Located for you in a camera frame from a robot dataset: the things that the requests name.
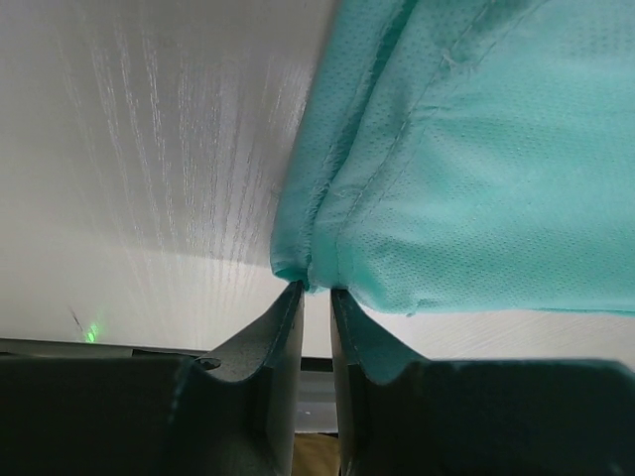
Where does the teal t shirt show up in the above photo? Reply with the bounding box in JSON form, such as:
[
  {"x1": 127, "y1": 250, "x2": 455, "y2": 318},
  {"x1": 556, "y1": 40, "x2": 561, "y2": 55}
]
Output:
[{"x1": 271, "y1": 1, "x2": 634, "y2": 314}]

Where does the aluminium front frame rail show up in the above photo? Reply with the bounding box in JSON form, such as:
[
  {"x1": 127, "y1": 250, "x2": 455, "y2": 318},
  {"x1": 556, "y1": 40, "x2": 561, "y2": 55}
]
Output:
[{"x1": 1, "y1": 338, "x2": 338, "y2": 435}]

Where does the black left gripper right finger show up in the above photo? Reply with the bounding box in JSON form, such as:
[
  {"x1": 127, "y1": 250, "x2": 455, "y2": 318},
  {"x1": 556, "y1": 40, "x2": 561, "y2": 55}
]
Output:
[{"x1": 331, "y1": 290, "x2": 634, "y2": 475}]

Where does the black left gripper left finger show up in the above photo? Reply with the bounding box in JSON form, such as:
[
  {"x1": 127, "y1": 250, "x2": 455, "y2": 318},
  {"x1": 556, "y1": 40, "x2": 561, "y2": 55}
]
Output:
[{"x1": 1, "y1": 283, "x2": 304, "y2": 475}]

